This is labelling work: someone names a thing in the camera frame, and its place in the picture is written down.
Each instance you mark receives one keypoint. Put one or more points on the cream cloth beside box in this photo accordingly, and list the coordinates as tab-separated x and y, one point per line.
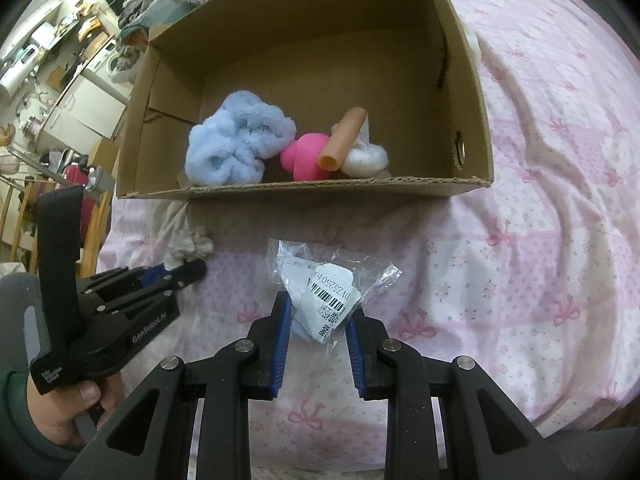
473	43

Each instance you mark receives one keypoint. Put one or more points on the brown cardboard box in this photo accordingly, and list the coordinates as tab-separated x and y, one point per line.
406	62

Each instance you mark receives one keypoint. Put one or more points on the grey white scrunchie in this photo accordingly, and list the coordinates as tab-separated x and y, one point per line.
186	245

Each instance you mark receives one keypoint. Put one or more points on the pink patterned bed quilt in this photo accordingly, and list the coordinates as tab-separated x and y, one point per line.
535	277

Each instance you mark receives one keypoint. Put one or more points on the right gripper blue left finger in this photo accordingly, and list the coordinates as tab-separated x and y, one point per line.
250	368

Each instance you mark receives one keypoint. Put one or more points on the wooden chair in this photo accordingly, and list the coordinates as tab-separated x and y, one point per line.
70	230

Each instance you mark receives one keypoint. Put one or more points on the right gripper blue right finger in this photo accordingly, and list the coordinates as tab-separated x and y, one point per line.
386	369

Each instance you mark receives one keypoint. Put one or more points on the clear plastic bag with label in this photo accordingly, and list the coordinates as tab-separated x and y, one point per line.
326	283

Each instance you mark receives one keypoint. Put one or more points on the teal fur-trimmed jacket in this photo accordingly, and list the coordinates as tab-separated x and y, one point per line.
144	14

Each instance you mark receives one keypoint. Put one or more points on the light blue plush toy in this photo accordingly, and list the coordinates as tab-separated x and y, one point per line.
231	146

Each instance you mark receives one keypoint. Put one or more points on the pink rubber duck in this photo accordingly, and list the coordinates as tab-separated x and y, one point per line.
299	158

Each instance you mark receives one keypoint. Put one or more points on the person left hand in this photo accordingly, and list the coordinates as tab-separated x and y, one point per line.
53	414

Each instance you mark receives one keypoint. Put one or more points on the white washing machine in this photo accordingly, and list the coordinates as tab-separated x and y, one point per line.
120	65

